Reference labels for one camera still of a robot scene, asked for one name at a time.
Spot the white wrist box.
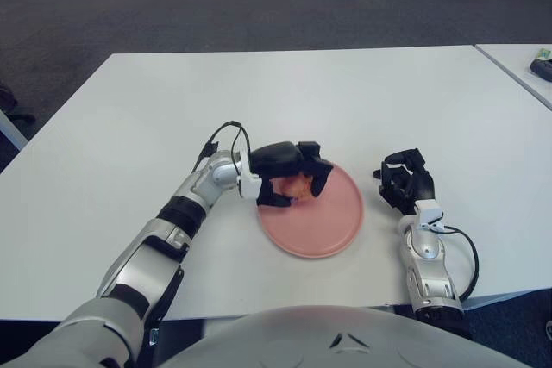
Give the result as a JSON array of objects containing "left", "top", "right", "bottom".
[
  {"left": 414, "top": 199, "right": 445, "bottom": 231},
  {"left": 235, "top": 150, "right": 263, "bottom": 201}
]

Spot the black handheld controller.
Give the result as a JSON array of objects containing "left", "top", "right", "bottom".
[{"left": 529, "top": 59, "right": 552, "bottom": 83}]

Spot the pink round plate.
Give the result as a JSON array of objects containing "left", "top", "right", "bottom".
[{"left": 258, "top": 160, "right": 365, "bottom": 260}]

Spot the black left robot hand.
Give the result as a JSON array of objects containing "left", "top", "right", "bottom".
[{"left": 249, "top": 140, "right": 334, "bottom": 209}]

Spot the grey robot torso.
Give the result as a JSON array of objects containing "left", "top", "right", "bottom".
[{"left": 154, "top": 305, "right": 531, "bottom": 368}]

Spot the dark chair base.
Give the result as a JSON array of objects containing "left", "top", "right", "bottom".
[{"left": 0, "top": 82, "right": 36, "bottom": 124}]

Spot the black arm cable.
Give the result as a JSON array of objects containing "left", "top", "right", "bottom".
[
  {"left": 442, "top": 225, "right": 480, "bottom": 300},
  {"left": 196, "top": 120, "right": 251, "bottom": 171}
]

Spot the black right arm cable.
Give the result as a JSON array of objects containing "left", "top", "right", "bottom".
[{"left": 442, "top": 225, "right": 480, "bottom": 300}]

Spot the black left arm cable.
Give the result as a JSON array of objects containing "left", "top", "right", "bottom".
[{"left": 196, "top": 120, "right": 251, "bottom": 171}]

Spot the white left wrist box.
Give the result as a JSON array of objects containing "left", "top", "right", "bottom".
[{"left": 235, "top": 150, "right": 263, "bottom": 201}]

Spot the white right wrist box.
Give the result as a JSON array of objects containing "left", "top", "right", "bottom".
[{"left": 414, "top": 199, "right": 445, "bottom": 231}]

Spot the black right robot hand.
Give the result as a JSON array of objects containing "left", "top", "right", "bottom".
[{"left": 371, "top": 147, "right": 436, "bottom": 216}]

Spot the red apple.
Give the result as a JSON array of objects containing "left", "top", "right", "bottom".
[{"left": 278, "top": 172, "right": 315, "bottom": 202}]

